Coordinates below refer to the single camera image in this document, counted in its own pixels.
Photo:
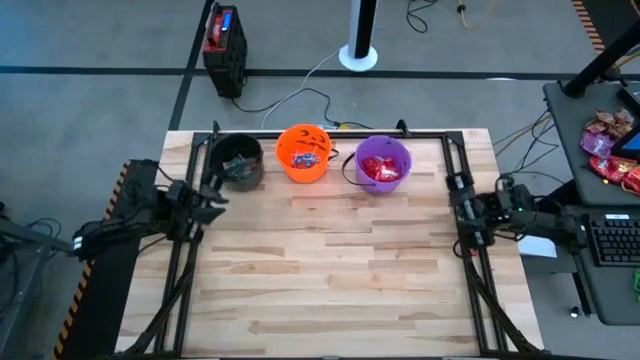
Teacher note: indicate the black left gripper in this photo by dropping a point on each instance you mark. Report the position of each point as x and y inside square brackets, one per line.
[185, 205]

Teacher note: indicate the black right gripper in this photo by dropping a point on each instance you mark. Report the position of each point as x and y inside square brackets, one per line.
[480, 210]

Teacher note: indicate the green candy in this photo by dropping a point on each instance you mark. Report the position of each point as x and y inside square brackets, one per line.
[231, 164]

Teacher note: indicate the blue lollipop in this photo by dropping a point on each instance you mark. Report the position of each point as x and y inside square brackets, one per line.
[312, 159]
[300, 161]

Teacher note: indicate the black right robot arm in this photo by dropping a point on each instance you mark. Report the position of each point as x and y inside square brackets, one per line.
[550, 225]

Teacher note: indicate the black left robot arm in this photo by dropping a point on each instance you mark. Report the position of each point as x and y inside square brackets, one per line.
[115, 232]

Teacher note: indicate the black halloween bucket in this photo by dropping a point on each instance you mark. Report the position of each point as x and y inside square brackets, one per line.
[250, 182]

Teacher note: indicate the orange pumpkin halloween bucket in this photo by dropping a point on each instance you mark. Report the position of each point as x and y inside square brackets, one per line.
[300, 175]

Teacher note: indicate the purple halloween bucket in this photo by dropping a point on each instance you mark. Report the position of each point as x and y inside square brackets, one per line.
[382, 189]

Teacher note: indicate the purple candy pack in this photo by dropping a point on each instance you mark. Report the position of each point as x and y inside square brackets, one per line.
[597, 144]

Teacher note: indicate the brown candy pack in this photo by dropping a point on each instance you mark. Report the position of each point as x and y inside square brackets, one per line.
[610, 122]

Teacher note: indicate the white paper sheet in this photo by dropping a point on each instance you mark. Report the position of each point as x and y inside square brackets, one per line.
[537, 247]

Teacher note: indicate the black desk leg pole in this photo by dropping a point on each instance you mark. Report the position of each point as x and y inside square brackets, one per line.
[562, 195]

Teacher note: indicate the black keyboard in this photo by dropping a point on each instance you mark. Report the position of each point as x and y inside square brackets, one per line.
[615, 240]

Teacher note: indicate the black hazard-striped platform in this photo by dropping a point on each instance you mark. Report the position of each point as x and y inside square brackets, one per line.
[615, 15]
[110, 300]

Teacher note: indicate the small black white caster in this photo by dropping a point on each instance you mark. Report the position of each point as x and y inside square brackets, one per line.
[575, 312]

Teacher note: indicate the black red tool case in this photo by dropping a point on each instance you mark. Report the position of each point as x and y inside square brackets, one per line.
[225, 50]

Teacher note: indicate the black tablet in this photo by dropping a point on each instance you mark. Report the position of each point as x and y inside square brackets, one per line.
[631, 145]

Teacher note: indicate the grey metal stand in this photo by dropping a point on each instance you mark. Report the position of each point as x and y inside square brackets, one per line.
[30, 240]

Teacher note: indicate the white black pole stand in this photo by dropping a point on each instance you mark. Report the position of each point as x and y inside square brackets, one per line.
[359, 30]

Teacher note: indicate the black aluminium table frame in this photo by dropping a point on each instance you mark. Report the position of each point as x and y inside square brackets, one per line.
[435, 133]

